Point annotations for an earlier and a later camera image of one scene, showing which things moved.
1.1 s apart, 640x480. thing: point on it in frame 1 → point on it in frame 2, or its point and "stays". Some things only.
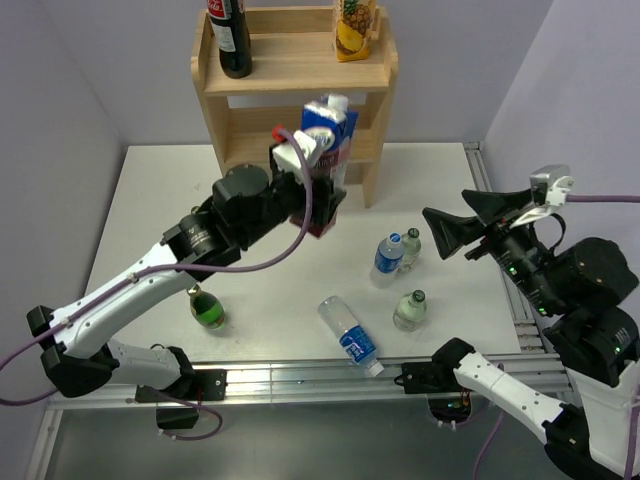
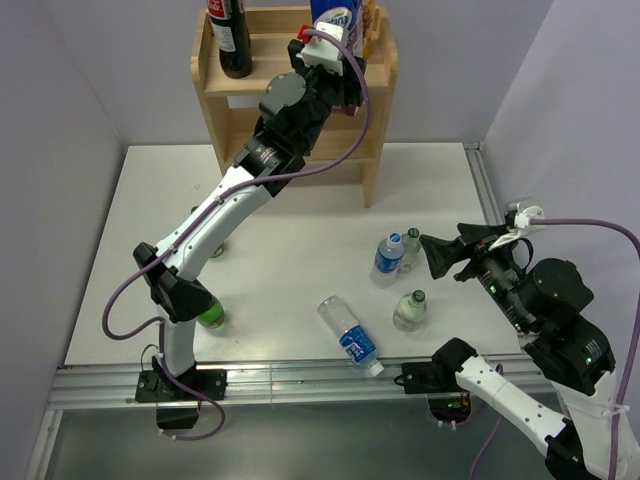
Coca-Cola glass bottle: [229, 20] stays
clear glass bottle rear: [411, 249] stays
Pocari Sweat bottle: [353, 337] stays
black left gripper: [327, 200] → [348, 91]
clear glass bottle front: [410, 310] stays
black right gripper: [448, 229] → [440, 251]
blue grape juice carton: [333, 116] → [348, 14]
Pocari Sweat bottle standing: [388, 258] stays
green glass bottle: [205, 308] stays
